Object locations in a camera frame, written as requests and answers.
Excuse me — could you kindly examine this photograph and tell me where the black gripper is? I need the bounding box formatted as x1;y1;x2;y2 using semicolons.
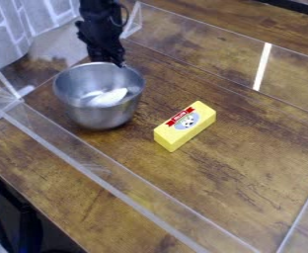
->
74;0;125;67

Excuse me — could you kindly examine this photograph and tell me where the silver metal pot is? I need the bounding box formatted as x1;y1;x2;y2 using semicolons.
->
52;62;145;130

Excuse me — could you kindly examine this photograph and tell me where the white brick pattern curtain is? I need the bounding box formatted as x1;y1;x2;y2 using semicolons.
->
0;0;114;76

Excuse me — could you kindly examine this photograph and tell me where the yellow butter block toy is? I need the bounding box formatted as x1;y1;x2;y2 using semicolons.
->
153;101;216;152

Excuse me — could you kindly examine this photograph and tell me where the black cable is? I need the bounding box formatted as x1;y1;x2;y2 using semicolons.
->
108;1;132;29

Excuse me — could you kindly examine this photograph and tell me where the clear acrylic enclosure wall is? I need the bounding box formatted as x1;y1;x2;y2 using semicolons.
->
0;0;308;253

